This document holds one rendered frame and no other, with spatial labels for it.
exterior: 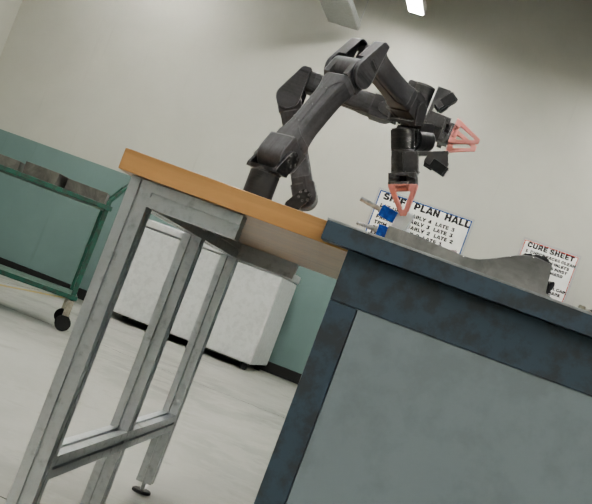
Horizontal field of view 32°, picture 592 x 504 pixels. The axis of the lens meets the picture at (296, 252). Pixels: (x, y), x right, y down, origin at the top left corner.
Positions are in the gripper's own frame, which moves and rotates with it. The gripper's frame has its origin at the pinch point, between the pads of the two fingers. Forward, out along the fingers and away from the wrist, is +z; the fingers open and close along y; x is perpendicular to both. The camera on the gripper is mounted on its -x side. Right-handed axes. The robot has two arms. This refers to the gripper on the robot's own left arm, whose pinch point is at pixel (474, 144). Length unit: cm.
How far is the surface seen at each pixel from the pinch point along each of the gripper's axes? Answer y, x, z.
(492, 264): -31.7, 30.9, 13.3
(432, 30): 698, -236, -71
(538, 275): -31.8, 29.5, 23.7
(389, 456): -92, 74, 5
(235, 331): 618, 94, -127
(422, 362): -92, 57, 5
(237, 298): 619, 67, -137
